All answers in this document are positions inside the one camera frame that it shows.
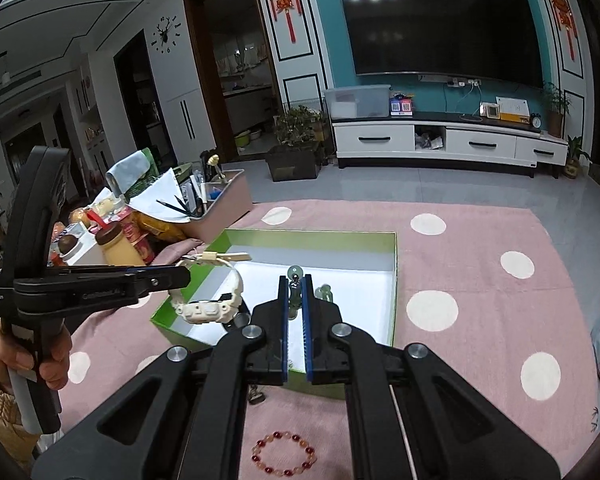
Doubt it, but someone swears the jade pendant necklace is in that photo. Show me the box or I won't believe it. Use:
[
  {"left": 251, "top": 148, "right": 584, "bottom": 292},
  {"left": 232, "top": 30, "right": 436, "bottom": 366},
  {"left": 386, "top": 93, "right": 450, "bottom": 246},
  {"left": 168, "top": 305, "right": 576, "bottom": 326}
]
[{"left": 285, "top": 263, "right": 336, "bottom": 322}]

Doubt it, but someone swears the black television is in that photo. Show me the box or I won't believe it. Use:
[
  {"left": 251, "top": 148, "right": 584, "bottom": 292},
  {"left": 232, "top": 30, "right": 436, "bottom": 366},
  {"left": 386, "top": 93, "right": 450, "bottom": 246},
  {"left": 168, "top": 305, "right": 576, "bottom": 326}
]
[{"left": 342, "top": 0, "right": 543, "bottom": 88}]

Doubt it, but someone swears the yellow bear bottle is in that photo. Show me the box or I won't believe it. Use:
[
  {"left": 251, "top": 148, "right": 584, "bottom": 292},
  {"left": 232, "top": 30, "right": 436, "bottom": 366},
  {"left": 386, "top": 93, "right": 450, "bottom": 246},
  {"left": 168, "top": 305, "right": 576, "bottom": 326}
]
[{"left": 95, "top": 222, "right": 145, "bottom": 266}]

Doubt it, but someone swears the person's left hand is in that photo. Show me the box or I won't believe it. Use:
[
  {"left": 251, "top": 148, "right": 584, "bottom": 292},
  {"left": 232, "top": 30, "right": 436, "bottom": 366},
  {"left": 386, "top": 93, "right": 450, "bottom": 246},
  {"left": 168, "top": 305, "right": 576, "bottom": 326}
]
[{"left": 0, "top": 320, "right": 72, "bottom": 393}]

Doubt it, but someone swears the white tv cabinet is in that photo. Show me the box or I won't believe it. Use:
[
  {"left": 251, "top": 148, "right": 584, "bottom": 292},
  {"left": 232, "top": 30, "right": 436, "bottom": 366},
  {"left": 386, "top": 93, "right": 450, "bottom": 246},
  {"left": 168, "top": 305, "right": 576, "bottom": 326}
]
[{"left": 332, "top": 113, "right": 568, "bottom": 174}]

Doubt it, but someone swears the potted plant black box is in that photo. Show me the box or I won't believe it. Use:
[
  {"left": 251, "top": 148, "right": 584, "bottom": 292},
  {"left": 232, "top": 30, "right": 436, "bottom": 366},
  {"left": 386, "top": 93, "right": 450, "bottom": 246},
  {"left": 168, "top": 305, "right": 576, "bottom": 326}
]
[{"left": 265, "top": 105, "right": 325, "bottom": 182}]

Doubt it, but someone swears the pink polka dot cloth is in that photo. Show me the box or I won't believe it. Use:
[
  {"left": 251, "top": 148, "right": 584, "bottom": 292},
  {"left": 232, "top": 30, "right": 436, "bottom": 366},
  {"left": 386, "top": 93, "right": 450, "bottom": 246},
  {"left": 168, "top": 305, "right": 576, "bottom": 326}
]
[{"left": 60, "top": 200, "right": 597, "bottom": 479}]

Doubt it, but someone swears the clear plastic storage box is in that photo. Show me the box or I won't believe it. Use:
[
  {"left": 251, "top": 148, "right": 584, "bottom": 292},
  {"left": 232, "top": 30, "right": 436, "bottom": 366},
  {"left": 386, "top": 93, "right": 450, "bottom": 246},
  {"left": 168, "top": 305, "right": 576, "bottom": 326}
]
[{"left": 325, "top": 84, "right": 390, "bottom": 119}]

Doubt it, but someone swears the pink storage bin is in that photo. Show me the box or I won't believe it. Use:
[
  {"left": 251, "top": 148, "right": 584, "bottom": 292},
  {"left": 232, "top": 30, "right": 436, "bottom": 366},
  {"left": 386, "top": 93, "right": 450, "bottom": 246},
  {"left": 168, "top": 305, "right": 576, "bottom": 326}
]
[{"left": 180, "top": 169, "right": 253, "bottom": 243}]

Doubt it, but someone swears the green jewelry box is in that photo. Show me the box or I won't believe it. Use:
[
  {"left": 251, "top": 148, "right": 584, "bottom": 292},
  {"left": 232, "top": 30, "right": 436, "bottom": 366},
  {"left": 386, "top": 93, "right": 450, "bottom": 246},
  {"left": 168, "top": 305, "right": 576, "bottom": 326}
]
[{"left": 151, "top": 229, "right": 398, "bottom": 400}]

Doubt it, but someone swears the wall clock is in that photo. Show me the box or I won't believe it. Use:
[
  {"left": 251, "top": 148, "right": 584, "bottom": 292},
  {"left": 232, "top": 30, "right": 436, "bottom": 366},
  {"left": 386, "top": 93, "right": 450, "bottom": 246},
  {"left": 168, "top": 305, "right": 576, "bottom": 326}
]
[{"left": 150, "top": 15, "right": 182, "bottom": 54}]

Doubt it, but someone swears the red bead bracelet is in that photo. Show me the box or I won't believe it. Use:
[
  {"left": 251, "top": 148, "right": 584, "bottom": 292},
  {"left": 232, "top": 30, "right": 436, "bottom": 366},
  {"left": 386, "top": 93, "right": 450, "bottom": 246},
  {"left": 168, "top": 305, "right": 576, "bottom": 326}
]
[{"left": 250, "top": 429, "right": 320, "bottom": 478}]

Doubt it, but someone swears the white wrist watch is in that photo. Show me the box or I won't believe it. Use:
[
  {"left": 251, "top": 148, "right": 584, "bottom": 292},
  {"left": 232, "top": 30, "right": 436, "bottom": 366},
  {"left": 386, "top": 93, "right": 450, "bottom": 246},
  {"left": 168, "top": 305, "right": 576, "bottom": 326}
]
[{"left": 169, "top": 250, "right": 251, "bottom": 332}]

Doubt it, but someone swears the white paper sheet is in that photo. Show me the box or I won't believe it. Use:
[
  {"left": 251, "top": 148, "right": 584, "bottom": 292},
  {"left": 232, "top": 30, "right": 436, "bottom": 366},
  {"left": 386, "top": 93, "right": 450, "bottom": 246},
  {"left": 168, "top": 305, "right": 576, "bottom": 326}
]
[{"left": 129, "top": 169, "right": 192, "bottom": 224}]

